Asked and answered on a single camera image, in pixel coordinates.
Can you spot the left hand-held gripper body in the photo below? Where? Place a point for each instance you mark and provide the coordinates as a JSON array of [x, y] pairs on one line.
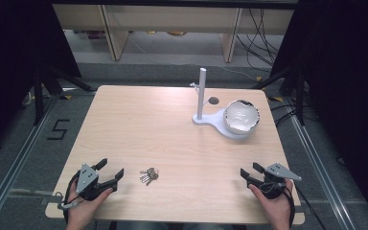
[[87, 179]]

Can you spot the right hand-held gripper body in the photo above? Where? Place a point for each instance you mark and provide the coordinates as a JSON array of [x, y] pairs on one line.
[[276, 185]]

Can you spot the person's right hand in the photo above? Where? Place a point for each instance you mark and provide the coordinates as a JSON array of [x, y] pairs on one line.
[[278, 211]]

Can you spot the person's left hand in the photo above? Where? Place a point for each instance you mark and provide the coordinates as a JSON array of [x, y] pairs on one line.
[[83, 211]]

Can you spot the bunch of metal keys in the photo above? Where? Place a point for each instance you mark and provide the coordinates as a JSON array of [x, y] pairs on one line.
[[150, 175]]

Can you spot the white bowl with dark rim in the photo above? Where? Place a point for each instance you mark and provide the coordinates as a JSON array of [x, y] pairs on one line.
[[241, 116]]

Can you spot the white stand with pole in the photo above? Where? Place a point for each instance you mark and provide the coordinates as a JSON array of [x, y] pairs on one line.
[[215, 123]]

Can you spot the yellow tape piece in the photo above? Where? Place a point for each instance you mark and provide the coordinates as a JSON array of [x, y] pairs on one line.
[[259, 78], [65, 97], [276, 99]]

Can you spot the dark round disc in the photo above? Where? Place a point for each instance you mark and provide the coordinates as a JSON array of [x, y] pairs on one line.
[[213, 100]]

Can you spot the black tripod stand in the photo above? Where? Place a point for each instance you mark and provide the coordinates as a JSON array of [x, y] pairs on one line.
[[39, 96], [298, 92]]

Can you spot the beige wooden cabinet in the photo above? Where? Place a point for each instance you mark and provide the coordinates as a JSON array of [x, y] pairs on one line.
[[172, 19]]

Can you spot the aluminium floor rail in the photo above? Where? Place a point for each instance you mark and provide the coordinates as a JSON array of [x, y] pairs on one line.
[[16, 163], [319, 172]]

